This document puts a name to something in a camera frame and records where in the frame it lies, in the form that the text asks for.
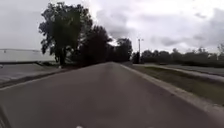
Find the row of dark trees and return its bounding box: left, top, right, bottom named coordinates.
left=77, top=25, right=134, bottom=67

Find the pole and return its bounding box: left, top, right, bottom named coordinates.
left=137, top=37, right=145, bottom=64

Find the grey asphalt road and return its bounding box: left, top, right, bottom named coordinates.
left=0, top=61, right=224, bottom=128

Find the large leafy tree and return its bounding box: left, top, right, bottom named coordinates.
left=38, top=1, right=94, bottom=67

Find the row of distant trees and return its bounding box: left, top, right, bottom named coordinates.
left=132, top=43, right=224, bottom=68

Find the pale kerb strip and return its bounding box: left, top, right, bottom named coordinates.
left=119, top=63, right=224, bottom=118

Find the dark grass verge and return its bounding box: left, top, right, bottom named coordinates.
left=0, top=67, right=69, bottom=90

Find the long white building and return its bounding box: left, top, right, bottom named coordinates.
left=0, top=48, right=56, bottom=64

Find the pale side path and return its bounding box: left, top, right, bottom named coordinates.
left=143, top=63, right=224, bottom=83

